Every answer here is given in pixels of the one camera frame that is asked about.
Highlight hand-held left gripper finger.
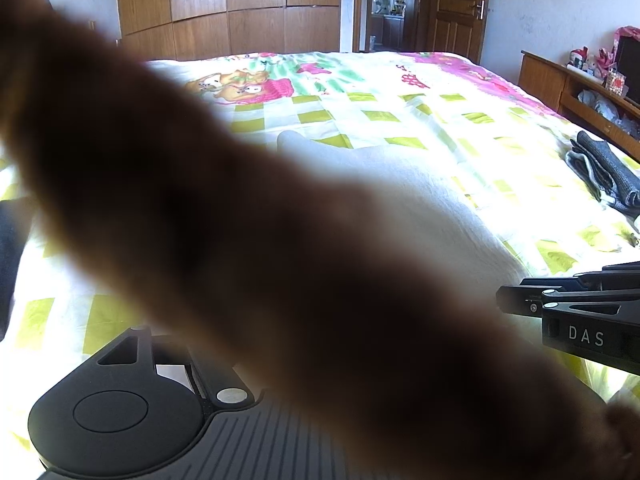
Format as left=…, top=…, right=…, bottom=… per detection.
left=95, top=326, right=253, bottom=408

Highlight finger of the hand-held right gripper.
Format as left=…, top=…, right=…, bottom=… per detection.
left=496, top=284, right=560, bottom=318
left=520, top=261, right=640, bottom=294

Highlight light grey linen pants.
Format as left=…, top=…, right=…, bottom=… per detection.
left=276, top=129, right=522, bottom=313

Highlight person's right forearm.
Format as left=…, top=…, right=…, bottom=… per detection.
left=0, top=0, right=640, bottom=480

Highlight dark grey folded garment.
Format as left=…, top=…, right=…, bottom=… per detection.
left=565, top=130, right=640, bottom=222

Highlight white plastic bag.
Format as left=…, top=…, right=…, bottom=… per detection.
left=577, top=89, right=632, bottom=122

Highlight wooden bedside cabinet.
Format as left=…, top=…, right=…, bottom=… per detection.
left=517, top=50, right=640, bottom=162

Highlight black box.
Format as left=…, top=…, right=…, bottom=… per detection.
left=617, top=37, right=640, bottom=97

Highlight printed checked quilt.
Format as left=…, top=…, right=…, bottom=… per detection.
left=0, top=50, right=640, bottom=461

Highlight pink plush toys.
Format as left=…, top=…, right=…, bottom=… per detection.
left=567, top=25, right=640, bottom=92

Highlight dark cloth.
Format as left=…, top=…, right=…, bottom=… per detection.
left=0, top=197, right=36, bottom=342

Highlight brown wooden door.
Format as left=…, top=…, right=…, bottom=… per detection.
left=424, top=0, right=494, bottom=65

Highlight kitchen cabinet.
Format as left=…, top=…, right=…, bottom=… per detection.
left=371, top=14, right=406, bottom=52

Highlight wooden wardrobe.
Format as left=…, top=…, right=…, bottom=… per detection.
left=116, top=0, right=344, bottom=63

